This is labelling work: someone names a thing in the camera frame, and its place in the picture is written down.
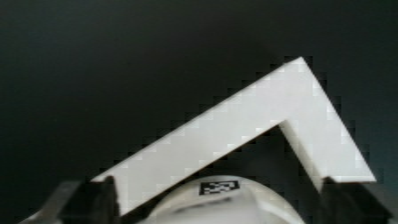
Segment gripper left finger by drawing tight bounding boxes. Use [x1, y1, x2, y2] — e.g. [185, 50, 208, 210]
[20, 176, 121, 224]

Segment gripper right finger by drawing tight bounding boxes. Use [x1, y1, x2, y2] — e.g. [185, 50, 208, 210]
[317, 177, 398, 224]

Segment white U-shaped fence frame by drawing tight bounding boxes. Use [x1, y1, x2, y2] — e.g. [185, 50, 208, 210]
[104, 59, 377, 212]

